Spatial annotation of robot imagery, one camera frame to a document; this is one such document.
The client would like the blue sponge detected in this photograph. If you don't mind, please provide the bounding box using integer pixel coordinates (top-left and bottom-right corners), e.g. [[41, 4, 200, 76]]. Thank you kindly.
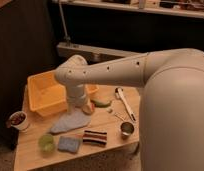
[[58, 136, 81, 153]]

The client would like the orange plastic tray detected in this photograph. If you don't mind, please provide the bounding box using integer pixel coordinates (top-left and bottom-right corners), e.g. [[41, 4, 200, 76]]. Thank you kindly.
[[26, 69, 100, 118]]

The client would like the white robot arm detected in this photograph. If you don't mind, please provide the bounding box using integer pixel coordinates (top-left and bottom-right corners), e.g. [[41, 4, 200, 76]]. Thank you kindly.
[[55, 48, 204, 171]]

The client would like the green chili pepper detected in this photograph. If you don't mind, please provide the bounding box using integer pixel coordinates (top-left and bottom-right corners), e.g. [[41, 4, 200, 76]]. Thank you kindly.
[[91, 99, 112, 108]]

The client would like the wooden table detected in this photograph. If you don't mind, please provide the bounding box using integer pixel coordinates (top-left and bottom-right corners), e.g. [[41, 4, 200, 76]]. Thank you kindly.
[[14, 85, 139, 171]]

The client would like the grey blue cloth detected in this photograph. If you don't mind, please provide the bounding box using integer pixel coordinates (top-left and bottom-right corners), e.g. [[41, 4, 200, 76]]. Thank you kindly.
[[49, 108, 91, 134]]

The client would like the small metal cup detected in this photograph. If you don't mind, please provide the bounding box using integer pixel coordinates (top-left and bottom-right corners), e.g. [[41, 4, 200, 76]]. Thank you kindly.
[[120, 122, 135, 139]]

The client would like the grey low shelf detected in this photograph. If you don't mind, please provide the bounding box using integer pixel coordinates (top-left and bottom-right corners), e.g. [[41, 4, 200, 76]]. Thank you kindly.
[[56, 42, 137, 63]]

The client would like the white cup with snacks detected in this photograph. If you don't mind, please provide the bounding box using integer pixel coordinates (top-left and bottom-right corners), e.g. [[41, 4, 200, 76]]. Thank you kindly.
[[7, 111, 30, 131]]

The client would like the metal lamp stand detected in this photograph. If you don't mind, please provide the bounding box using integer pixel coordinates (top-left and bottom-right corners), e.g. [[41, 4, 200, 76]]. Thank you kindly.
[[58, 0, 71, 46]]

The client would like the upper wooden shelf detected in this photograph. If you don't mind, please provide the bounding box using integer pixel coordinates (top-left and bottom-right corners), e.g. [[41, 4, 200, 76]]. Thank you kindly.
[[52, 0, 204, 19]]

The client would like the white handled spoon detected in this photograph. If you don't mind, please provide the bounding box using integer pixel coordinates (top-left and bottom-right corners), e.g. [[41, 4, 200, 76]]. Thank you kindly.
[[115, 87, 136, 122]]

